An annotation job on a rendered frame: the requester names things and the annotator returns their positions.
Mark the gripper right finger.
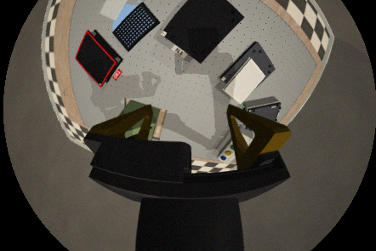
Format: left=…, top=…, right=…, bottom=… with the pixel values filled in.
left=226, top=104, right=291, bottom=169

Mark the red label with white text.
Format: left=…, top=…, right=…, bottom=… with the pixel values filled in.
left=113, top=69, right=122, bottom=80

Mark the black well plate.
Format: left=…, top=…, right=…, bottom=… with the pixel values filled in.
left=113, top=2, right=161, bottom=52

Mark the white button panel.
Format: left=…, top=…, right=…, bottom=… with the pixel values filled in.
left=216, top=124, right=254, bottom=164

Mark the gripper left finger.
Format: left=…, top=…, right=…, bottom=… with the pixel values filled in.
left=89, top=105, right=153, bottom=140

